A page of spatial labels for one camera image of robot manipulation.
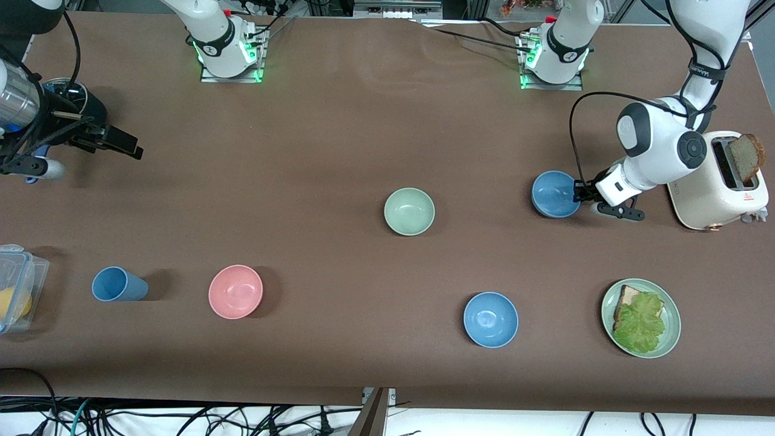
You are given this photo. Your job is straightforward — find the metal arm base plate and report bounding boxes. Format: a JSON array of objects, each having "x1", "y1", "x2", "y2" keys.
[
  {"x1": 200, "y1": 45, "x2": 265, "y2": 84},
  {"x1": 519, "y1": 36, "x2": 585, "y2": 91}
]

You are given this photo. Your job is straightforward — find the aluminium frame profile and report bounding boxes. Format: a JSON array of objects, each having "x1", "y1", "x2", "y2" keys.
[{"x1": 730, "y1": 0, "x2": 775, "y2": 42}]

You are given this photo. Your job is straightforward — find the dusky blue bowl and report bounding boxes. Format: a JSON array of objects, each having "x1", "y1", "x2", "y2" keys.
[{"x1": 531, "y1": 170, "x2": 582, "y2": 218}]

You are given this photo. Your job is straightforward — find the clear plastic food container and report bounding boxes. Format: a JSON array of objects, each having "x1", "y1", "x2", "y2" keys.
[{"x1": 0, "y1": 244, "x2": 50, "y2": 335}]

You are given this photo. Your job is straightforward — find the bright blue bowl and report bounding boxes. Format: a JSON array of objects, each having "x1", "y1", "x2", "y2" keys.
[{"x1": 463, "y1": 292, "x2": 519, "y2": 349}]

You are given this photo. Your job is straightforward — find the glass lid with blue knob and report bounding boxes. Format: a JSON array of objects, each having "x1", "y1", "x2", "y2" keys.
[{"x1": 41, "y1": 78, "x2": 90, "y2": 114}]

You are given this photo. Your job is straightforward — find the pink bowl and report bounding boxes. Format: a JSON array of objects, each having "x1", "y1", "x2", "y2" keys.
[{"x1": 208, "y1": 265, "x2": 264, "y2": 320}]

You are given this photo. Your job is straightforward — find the grey power strip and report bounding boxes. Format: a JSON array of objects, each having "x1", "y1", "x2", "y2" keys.
[{"x1": 354, "y1": 0, "x2": 443, "y2": 19}]

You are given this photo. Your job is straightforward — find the teal cable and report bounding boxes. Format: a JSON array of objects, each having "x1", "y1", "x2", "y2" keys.
[{"x1": 71, "y1": 397, "x2": 91, "y2": 436}]

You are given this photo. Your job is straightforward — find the pale green bowl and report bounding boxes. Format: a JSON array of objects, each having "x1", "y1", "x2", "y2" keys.
[{"x1": 383, "y1": 187, "x2": 436, "y2": 236}]

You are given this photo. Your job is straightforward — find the yellow fruit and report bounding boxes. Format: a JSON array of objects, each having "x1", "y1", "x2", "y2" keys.
[{"x1": 0, "y1": 288, "x2": 32, "y2": 320}]

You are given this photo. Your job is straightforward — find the white power strip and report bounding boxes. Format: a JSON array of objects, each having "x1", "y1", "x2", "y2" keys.
[{"x1": 239, "y1": 0, "x2": 291, "y2": 16}]

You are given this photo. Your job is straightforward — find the cream white toaster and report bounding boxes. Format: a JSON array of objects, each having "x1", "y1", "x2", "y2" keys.
[{"x1": 666, "y1": 130, "x2": 770, "y2": 231}]

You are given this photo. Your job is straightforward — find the dark brown bread slice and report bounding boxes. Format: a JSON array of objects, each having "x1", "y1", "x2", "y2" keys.
[{"x1": 728, "y1": 133, "x2": 765, "y2": 182}]

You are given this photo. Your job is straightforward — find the metal mount post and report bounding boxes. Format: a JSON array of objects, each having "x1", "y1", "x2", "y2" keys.
[{"x1": 348, "y1": 388, "x2": 397, "y2": 436}]

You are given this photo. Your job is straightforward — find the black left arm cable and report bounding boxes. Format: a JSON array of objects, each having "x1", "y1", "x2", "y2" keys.
[{"x1": 569, "y1": 0, "x2": 751, "y2": 185}]

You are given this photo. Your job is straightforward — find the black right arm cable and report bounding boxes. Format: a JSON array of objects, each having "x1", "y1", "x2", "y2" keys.
[{"x1": 0, "y1": 12, "x2": 82, "y2": 173}]

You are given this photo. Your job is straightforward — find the pale green plate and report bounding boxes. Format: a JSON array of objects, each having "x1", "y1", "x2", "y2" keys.
[{"x1": 601, "y1": 278, "x2": 682, "y2": 359}]

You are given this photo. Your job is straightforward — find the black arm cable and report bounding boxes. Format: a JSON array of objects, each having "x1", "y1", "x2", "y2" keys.
[
  {"x1": 569, "y1": 0, "x2": 751, "y2": 185},
  {"x1": 0, "y1": 12, "x2": 82, "y2": 173}
]

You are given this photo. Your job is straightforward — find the black base power cable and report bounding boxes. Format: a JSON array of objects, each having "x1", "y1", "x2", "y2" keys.
[
  {"x1": 412, "y1": 18, "x2": 533, "y2": 48},
  {"x1": 251, "y1": 12, "x2": 297, "y2": 40}
]

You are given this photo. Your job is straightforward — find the black pot with blue handle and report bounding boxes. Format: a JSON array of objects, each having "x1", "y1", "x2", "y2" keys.
[{"x1": 24, "y1": 78, "x2": 108, "y2": 185}]

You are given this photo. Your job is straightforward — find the blue plastic cup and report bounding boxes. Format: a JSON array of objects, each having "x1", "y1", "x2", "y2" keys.
[{"x1": 91, "y1": 266, "x2": 149, "y2": 302}]

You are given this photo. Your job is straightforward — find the white bread slice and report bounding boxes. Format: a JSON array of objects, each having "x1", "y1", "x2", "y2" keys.
[{"x1": 613, "y1": 285, "x2": 644, "y2": 331}]

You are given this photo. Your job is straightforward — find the brown table mat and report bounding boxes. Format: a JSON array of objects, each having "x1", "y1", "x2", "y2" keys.
[{"x1": 0, "y1": 11, "x2": 775, "y2": 417}]

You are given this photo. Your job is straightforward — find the green lettuce leaf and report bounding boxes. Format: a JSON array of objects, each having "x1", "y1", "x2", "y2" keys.
[{"x1": 613, "y1": 292, "x2": 667, "y2": 354}]

